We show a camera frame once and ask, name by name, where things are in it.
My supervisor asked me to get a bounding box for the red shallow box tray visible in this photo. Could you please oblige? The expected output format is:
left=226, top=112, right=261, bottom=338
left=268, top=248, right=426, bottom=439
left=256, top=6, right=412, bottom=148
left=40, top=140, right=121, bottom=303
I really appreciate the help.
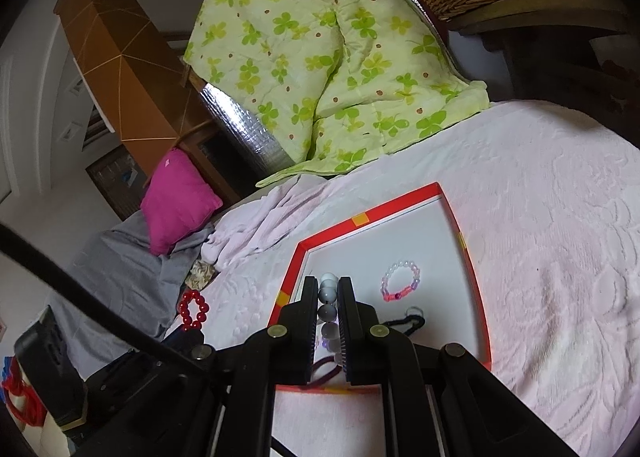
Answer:
left=269, top=183, right=491, bottom=393

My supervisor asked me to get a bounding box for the dark red bangle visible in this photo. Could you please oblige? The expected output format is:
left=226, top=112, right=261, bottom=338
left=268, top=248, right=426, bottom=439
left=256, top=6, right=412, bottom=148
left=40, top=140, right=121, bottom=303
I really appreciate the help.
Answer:
left=299, top=355, right=345, bottom=392

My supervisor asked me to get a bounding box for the grey bed sheet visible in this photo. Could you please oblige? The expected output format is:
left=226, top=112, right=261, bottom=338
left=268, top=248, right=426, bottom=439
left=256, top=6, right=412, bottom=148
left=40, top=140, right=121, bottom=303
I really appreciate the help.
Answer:
left=49, top=211, right=213, bottom=379

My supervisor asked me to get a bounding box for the magenta pillow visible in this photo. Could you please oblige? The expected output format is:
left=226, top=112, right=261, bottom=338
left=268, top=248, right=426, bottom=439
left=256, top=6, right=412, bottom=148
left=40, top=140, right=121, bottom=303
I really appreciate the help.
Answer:
left=141, top=148, right=222, bottom=255

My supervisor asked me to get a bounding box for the wooden side table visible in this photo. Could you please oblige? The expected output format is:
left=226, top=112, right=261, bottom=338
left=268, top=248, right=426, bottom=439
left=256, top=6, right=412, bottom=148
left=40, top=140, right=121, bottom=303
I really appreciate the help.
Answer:
left=448, top=0, right=639, bottom=134

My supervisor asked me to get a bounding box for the orange wooden pillar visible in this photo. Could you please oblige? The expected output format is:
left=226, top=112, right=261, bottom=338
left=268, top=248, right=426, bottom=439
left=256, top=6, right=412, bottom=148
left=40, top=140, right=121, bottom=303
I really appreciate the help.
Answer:
left=54, top=0, right=212, bottom=181

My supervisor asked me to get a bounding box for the white bead bracelet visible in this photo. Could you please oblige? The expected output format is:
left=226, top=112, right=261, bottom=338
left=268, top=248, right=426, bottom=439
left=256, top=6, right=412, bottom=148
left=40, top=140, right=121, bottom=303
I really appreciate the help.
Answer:
left=316, top=271, right=342, bottom=340

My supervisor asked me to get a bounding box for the small patterned cloth pouch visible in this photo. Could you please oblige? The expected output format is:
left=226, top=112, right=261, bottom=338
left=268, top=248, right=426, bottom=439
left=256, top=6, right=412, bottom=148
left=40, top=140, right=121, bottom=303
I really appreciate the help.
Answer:
left=184, top=259, right=218, bottom=291

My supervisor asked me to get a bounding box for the red bead bracelet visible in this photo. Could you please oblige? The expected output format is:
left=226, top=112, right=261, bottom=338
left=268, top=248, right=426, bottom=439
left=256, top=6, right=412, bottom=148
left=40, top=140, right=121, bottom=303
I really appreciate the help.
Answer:
left=177, top=288, right=212, bottom=333

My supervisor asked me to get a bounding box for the silver foil insulation panel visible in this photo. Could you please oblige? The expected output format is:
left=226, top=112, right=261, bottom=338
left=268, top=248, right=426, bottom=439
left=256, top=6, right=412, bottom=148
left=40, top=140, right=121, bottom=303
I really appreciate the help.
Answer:
left=200, top=84, right=294, bottom=179

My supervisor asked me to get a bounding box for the pink pearl bracelet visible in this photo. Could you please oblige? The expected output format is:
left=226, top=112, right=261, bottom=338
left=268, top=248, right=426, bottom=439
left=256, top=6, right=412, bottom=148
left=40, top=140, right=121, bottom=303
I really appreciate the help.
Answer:
left=380, top=260, right=422, bottom=303

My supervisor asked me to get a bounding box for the green clover quilt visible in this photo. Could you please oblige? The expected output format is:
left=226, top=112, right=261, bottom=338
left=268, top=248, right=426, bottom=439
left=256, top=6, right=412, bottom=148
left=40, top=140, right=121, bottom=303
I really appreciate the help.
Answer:
left=186, top=0, right=489, bottom=180

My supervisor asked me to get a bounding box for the pink textured blanket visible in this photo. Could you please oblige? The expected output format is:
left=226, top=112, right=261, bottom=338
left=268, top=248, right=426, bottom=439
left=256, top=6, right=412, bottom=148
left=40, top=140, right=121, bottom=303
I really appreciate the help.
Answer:
left=203, top=101, right=639, bottom=456

